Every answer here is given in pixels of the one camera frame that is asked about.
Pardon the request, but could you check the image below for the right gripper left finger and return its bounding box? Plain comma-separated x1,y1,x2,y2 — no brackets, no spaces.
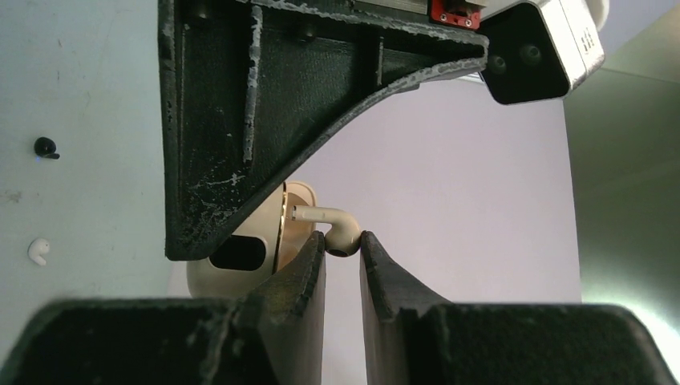
1,231,326,384

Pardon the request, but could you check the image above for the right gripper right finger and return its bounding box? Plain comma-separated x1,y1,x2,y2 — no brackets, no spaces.
360,231,675,384

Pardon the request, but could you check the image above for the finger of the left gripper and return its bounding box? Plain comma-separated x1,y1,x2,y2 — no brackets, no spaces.
157,1,489,261

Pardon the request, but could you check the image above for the beige earbud charging case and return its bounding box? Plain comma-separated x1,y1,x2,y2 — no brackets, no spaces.
186,180,317,299

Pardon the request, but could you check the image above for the beige earbud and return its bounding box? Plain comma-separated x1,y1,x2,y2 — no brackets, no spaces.
290,205,362,257

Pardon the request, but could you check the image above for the black earbud far left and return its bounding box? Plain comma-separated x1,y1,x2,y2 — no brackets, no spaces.
33,136,60,160

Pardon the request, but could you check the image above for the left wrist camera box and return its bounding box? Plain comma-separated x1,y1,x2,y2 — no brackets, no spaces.
430,0,609,106

